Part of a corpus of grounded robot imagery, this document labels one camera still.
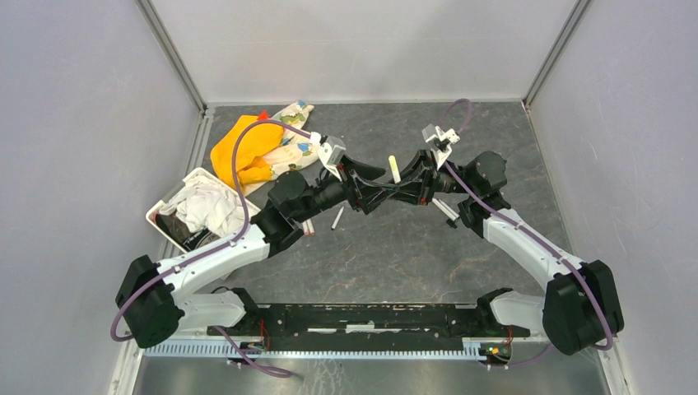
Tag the white pen yellow tip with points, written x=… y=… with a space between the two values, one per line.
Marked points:
x=394 y=169

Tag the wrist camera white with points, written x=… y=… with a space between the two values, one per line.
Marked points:
x=440 y=142
x=331 y=152

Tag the white cloth in basket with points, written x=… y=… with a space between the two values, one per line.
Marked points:
x=205 y=202

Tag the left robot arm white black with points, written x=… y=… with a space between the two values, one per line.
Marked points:
x=158 y=299

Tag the white laundry basket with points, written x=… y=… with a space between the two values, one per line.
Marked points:
x=150 y=216

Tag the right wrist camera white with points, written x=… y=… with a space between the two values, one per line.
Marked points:
x=440 y=142

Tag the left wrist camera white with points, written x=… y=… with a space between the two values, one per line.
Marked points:
x=331 y=152

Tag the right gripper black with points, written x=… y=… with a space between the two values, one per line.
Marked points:
x=423 y=191

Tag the black garment in basket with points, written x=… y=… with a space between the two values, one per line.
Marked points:
x=181 y=235

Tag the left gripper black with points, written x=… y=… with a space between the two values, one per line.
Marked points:
x=368 y=197

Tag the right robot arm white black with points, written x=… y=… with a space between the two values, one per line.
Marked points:
x=580 y=307

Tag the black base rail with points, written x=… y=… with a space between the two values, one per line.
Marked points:
x=369 y=327

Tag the yellow orange cloth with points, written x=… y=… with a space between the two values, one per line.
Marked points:
x=248 y=163

